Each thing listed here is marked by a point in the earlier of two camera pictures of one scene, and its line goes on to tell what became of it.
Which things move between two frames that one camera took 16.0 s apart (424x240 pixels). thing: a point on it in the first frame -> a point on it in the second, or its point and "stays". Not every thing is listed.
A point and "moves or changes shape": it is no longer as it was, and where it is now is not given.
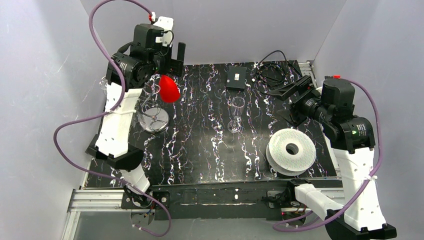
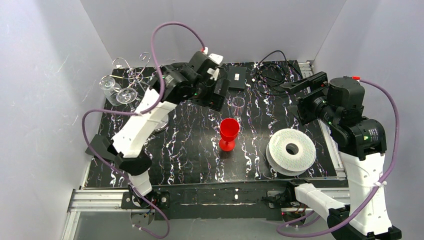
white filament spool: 290,152 stays
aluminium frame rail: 92,200 stays
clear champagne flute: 237,106 stays
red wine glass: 169,91 moves or changes shape
